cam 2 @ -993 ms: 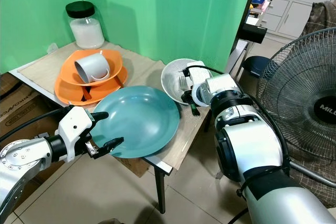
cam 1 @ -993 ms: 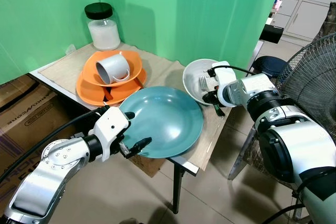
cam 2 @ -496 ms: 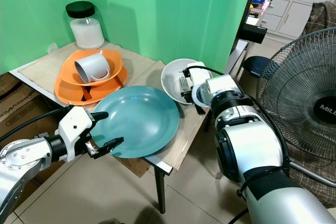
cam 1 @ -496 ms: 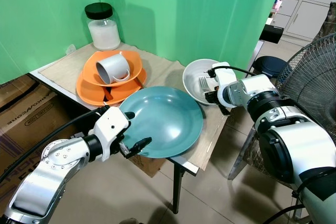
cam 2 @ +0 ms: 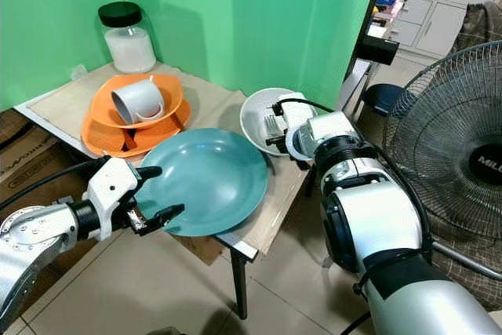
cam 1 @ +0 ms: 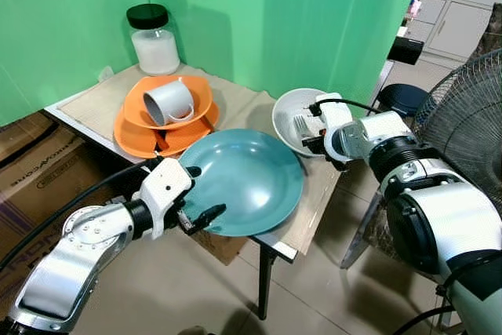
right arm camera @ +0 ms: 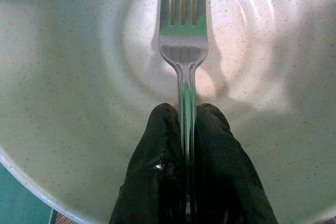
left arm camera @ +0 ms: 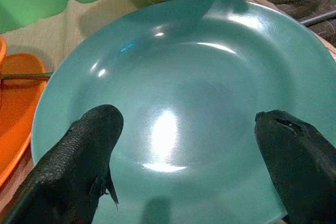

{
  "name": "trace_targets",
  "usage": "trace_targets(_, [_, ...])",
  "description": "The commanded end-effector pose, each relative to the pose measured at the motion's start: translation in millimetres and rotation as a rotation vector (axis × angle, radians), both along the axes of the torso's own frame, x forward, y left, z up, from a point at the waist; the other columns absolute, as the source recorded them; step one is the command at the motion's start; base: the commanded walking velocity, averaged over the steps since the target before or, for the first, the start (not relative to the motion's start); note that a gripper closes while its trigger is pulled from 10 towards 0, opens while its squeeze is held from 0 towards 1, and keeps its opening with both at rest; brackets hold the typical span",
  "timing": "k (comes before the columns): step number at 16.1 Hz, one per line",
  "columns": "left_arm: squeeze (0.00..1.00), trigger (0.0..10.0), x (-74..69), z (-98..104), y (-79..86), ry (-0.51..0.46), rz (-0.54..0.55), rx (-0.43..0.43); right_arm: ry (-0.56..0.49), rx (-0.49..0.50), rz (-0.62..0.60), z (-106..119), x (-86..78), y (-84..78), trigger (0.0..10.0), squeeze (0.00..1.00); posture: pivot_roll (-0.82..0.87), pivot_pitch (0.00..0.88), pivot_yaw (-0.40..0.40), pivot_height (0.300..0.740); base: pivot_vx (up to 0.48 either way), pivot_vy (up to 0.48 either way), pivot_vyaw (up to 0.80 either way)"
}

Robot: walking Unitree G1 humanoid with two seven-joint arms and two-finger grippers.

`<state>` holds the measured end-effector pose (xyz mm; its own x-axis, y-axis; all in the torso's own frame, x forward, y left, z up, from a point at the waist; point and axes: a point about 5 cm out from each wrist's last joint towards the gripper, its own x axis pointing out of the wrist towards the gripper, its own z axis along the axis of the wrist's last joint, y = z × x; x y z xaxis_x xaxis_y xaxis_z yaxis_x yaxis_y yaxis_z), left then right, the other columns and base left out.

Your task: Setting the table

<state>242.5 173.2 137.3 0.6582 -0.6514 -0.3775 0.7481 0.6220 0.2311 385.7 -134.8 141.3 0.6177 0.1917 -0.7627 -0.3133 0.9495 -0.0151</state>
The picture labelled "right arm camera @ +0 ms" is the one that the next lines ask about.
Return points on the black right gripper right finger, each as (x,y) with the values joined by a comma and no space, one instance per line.
(223,166)

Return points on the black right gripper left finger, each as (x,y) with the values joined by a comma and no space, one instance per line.
(152,161)

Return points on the silver metal fork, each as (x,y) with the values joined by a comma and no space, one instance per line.
(183,43)

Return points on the white speckled ceramic bowl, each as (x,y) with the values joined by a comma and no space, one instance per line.
(65,77)

